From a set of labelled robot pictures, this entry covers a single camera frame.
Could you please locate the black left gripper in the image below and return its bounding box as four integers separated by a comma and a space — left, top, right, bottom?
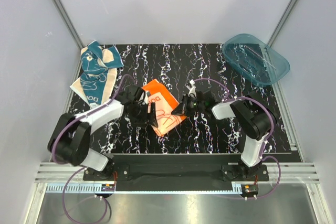
129, 102, 158, 129

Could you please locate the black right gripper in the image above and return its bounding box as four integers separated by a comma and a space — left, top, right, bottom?
172, 94, 205, 116

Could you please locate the orange Doraemon towel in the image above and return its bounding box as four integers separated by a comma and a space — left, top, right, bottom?
142, 79, 186, 136

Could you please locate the teal Doraemon towel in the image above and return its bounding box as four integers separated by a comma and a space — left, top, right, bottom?
70, 41, 124, 109

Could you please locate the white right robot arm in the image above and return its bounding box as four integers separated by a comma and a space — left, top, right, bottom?
171, 91, 278, 182

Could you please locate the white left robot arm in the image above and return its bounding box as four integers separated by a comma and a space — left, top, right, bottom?
47, 85, 158, 180

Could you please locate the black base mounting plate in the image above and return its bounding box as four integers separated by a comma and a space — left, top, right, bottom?
83, 154, 269, 182

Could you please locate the left small controller board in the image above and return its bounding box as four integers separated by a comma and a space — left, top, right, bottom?
101, 184, 115, 192

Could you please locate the small controller board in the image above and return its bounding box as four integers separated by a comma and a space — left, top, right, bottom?
241, 184, 259, 197
101, 184, 115, 192

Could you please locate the teal transparent plastic bin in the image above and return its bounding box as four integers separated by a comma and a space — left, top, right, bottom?
222, 34, 290, 87

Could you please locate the right small controller board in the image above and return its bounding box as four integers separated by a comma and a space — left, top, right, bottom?
241, 184, 259, 197

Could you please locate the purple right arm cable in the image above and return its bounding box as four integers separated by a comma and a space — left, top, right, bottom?
190, 78, 283, 200

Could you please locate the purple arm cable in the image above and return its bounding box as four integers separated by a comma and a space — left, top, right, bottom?
51, 73, 136, 223
190, 78, 283, 200

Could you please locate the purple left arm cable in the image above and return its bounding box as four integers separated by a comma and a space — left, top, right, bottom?
51, 73, 136, 223

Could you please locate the aluminium front rail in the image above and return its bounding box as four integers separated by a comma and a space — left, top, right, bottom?
34, 163, 319, 195

